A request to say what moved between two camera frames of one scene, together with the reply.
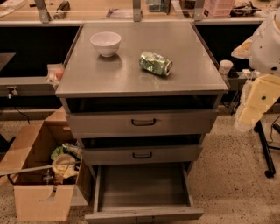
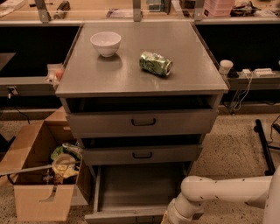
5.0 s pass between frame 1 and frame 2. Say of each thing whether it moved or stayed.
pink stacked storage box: stayed
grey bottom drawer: stayed
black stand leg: stayed
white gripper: moved
